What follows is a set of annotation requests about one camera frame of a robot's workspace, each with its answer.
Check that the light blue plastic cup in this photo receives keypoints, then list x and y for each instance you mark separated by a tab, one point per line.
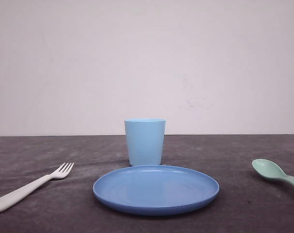
144	138

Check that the mint green plastic spoon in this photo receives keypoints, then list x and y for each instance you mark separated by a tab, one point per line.
273	173

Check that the white plastic fork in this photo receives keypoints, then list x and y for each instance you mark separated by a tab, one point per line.
17	195

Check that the blue plastic plate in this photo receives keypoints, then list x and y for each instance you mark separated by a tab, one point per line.
155	190

